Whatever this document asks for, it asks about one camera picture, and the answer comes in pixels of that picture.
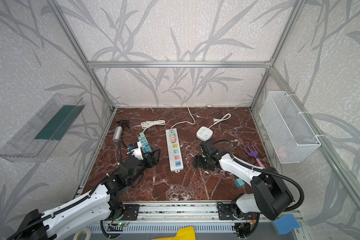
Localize teal power strip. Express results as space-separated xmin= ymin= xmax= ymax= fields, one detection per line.
xmin=138 ymin=133 xmax=152 ymax=154

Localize long white power strip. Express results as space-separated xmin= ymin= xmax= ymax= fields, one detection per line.
xmin=166 ymin=129 xmax=184 ymax=173

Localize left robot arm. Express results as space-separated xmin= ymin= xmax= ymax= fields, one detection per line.
xmin=9 ymin=149 xmax=161 ymax=240

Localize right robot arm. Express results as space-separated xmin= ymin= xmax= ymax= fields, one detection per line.
xmin=193 ymin=140 xmax=305 ymax=220

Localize teal plug adapter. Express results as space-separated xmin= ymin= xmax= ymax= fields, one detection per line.
xmin=233 ymin=179 xmax=245 ymax=189

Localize square white power socket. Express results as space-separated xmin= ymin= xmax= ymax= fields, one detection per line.
xmin=196 ymin=126 xmax=213 ymax=142

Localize silver spray bottle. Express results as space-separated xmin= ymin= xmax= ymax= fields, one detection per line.
xmin=113 ymin=120 xmax=130 ymax=143

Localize purple pink toy fork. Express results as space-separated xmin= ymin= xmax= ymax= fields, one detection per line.
xmin=244 ymin=143 xmax=265 ymax=169

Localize white tape roll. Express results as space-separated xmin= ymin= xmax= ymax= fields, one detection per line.
xmin=73 ymin=228 xmax=92 ymax=240

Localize yellow plastic object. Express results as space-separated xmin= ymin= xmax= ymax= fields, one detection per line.
xmin=153 ymin=227 xmax=196 ymax=240

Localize blue sponge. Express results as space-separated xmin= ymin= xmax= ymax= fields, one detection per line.
xmin=271 ymin=214 xmax=300 ymax=235

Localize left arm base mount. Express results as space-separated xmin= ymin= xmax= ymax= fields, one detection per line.
xmin=112 ymin=204 xmax=140 ymax=221

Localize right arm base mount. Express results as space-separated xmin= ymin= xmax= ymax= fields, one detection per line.
xmin=216 ymin=202 xmax=255 ymax=221

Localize white wire basket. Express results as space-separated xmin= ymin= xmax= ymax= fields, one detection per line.
xmin=259 ymin=91 xmax=321 ymax=164

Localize clear plastic wall tray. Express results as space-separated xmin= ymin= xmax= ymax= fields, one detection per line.
xmin=0 ymin=94 xmax=86 ymax=163

